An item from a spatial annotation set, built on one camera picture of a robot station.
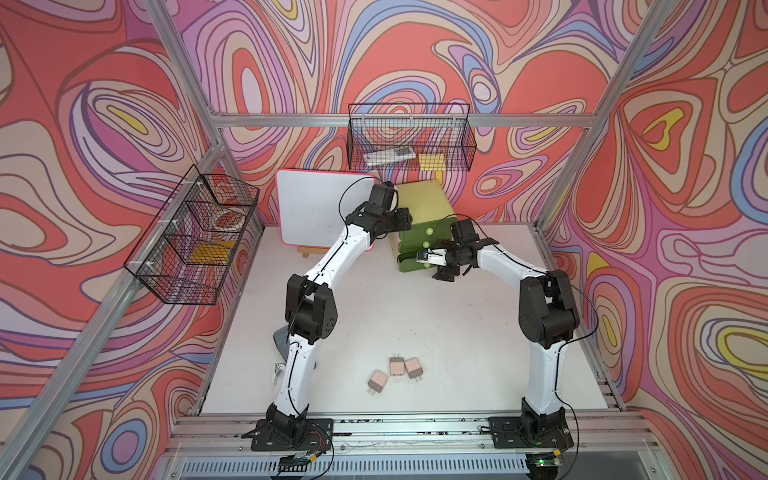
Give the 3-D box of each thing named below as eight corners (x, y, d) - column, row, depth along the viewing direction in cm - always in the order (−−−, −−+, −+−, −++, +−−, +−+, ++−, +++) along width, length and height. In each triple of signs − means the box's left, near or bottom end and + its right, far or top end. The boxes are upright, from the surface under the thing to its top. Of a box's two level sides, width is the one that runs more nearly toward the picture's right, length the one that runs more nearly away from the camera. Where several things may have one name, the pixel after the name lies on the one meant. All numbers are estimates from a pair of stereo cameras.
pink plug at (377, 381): (364, 390, 83) (364, 387, 81) (376, 370, 86) (375, 367, 84) (377, 398, 81) (377, 395, 79) (388, 378, 85) (388, 375, 83)
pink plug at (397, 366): (389, 376, 85) (389, 373, 83) (389, 356, 89) (389, 353, 87) (404, 376, 85) (404, 373, 83) (403, 356, 89) (404, 353, 87)
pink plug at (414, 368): (411, 383, 83) (411, 381, 82) (403, 362, 87) (403, 360, 85) (424, 378, 84) (425, 375, 82) (416, 358, 88) (417, 355, 86)
